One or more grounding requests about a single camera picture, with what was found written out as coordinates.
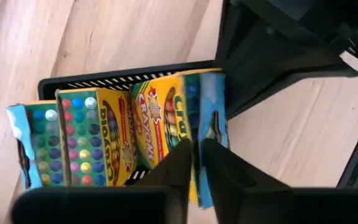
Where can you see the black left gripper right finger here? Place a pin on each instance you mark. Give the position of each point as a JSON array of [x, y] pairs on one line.
[[275, 205]]

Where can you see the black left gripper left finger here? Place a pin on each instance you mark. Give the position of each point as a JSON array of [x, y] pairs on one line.
[[104, 205]]

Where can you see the black plastic basket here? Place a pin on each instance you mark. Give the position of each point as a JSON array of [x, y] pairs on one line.
[[104, 81]]

